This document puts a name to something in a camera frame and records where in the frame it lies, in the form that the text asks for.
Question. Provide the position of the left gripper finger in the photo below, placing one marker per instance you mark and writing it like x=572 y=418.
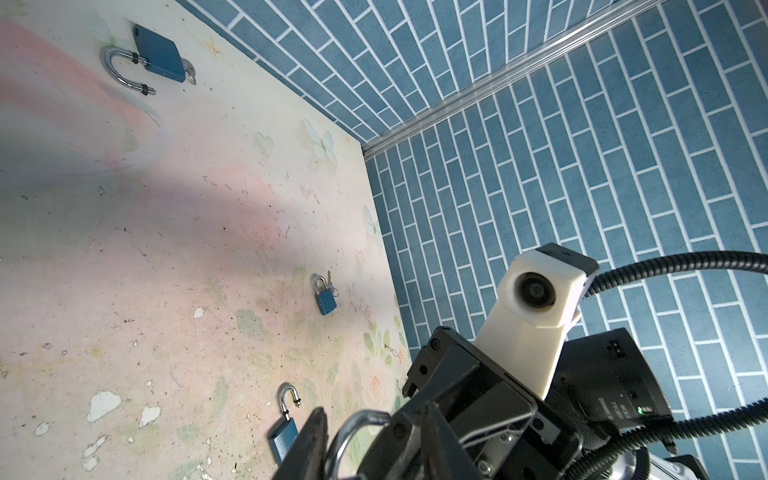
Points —
x=306 y=458

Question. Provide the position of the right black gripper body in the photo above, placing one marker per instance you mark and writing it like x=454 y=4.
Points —
x=467 y=418

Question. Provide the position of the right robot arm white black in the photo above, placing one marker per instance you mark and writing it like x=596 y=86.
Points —
x=605 y=389

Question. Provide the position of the blue padlock near with key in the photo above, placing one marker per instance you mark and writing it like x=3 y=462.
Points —
x=284 y=432

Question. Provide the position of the floral table mat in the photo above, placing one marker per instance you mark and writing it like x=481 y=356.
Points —
x=156 y=255

